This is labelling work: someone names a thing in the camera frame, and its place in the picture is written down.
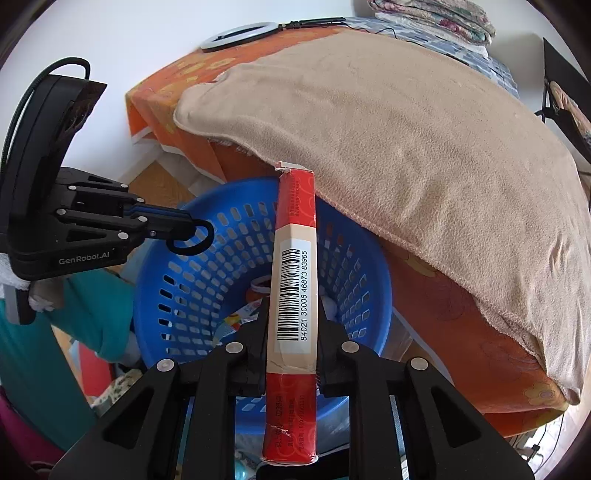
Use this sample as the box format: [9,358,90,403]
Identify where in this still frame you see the person's left hand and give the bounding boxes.
[0,253,66,313]

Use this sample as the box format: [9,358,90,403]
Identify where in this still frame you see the white ring light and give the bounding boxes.
[200,23,283,52]

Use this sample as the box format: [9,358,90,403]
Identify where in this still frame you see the red cardboard box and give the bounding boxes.
[261,161,320,466]

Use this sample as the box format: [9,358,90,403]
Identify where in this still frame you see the black folding chair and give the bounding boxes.
[534,37,591,176]

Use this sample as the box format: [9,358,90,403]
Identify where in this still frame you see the clothes on chair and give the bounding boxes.
[547,78,591,153]

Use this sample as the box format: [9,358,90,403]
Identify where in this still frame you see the blue checkered sheet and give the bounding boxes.
[342,17,520,100]

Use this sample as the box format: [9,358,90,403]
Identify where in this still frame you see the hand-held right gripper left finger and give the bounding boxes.
[48,295,271,480]

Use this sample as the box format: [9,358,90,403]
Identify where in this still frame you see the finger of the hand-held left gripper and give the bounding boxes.
[55,209,206,244]
[123,205,194,223]

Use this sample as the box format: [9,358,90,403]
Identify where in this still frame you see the magenta cloth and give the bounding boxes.
[0,388,63,480]

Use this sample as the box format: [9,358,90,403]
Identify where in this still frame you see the folded floral quilts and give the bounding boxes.
[368,0,496,46]

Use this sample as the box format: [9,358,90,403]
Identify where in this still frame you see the teal garment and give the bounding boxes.
[0,268,139,453]

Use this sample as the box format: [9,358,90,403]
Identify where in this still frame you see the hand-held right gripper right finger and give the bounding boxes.
[316,295,536,480]

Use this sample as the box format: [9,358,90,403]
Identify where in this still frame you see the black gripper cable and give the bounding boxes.
[0,58,93,162]

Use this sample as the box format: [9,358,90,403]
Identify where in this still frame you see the blue plastic basket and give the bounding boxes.
[134,178,393,437]

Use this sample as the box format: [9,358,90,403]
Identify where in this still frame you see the beige fleece blanket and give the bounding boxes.
[173,31,583,406]

